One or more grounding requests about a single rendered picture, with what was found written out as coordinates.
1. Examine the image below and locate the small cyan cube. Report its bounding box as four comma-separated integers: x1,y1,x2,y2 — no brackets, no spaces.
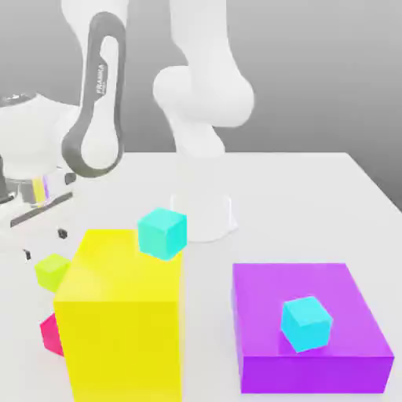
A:
280,295,334,354

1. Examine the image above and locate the small turquoise cube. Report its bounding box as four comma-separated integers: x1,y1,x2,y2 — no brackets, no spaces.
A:
137,206,188,262

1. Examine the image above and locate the large purple box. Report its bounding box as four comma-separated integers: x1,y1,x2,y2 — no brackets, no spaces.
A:
231,262,395,395

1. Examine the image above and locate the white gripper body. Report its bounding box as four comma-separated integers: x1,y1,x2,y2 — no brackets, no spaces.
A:
0,192,76,250

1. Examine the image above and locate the large yellow box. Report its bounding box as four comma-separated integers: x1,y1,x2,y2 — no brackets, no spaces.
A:
53,228,185,402

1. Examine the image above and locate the small lime cube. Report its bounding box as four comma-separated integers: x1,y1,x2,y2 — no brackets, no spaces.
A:
34,253,72,294

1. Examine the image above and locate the small pink cube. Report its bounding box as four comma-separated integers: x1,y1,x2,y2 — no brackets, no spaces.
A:
39,312,65,358

